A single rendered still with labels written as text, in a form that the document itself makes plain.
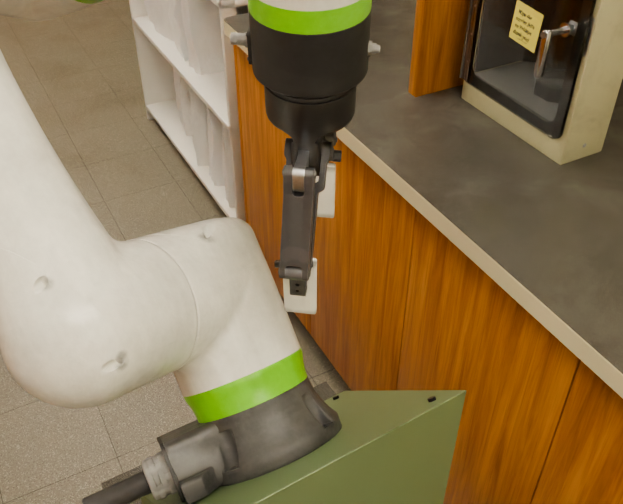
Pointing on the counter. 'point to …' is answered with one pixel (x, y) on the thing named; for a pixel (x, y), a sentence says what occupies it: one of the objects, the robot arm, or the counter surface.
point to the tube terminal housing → (619, 49)
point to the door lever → (548, 47)
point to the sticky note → (526, 26)
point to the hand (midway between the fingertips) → (311, 252)
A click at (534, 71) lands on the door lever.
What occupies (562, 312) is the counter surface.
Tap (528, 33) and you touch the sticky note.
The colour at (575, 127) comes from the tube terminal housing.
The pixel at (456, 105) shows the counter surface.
